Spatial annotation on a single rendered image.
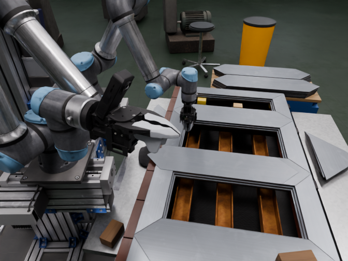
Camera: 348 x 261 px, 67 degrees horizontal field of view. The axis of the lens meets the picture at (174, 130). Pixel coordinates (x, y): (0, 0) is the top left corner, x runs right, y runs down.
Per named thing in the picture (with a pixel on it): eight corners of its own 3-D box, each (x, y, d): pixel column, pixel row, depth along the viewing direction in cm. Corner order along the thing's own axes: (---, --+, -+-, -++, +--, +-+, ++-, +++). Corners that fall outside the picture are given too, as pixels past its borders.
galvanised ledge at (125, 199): (176, 102, 213) (176, 99, 212) (128, 259, 112) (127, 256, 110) (152, 100, 216) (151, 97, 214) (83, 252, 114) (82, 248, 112)
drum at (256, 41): (261, 61, 442) (270, 16, 398) (269, 73, 405) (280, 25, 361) (233, 62, 441) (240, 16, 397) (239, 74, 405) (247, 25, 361)
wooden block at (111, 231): (113, 225, 121) (112, 218, 118) (125, 229, 120) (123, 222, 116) (101, 243, 114) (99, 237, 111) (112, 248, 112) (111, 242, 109)
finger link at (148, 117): (184, 147, 55) (146, 135, 59) (186, 122, 52) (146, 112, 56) (177, 155, 53) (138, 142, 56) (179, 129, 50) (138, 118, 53)
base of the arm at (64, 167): (32, 173, 98) (23, 154, 92) (47, 147, 110) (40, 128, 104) (73, 173, 98) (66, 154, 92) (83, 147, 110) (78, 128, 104)
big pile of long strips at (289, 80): (308, 76, 220) (310, 69, 216) (321, 100, 189) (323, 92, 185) (213, 69, 230) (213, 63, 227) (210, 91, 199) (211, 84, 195)
